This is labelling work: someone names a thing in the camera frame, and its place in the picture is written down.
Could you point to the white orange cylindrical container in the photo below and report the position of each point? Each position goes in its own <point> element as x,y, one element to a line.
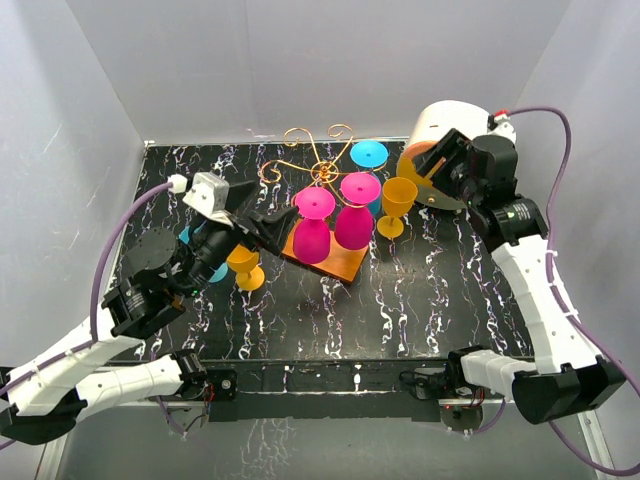
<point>434,122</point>

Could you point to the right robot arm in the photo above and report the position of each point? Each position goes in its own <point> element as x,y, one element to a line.
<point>568,374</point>

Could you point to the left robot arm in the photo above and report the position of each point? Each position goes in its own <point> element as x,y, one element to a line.
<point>48,396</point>

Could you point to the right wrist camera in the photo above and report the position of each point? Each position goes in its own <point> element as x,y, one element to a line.
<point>499,124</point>

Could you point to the gold wire wine glass rack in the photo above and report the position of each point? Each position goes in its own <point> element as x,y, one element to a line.
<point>337,209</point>

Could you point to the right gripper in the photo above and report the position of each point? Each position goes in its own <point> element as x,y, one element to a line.
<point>452,148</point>

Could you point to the blue wine glass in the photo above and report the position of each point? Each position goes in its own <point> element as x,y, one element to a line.
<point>220,273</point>
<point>369,156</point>

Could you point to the orange wine glass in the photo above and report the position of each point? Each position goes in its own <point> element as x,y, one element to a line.
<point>398,196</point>
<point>245,264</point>

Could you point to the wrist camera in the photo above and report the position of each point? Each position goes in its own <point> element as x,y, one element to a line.
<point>205,193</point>
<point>499,124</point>

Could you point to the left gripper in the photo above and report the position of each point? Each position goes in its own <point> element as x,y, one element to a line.
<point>273,229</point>

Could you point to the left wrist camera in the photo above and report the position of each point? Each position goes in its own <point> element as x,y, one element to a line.
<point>205,193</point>

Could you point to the magenta wine glass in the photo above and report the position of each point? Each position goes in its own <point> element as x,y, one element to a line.
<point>312,238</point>
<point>355,222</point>

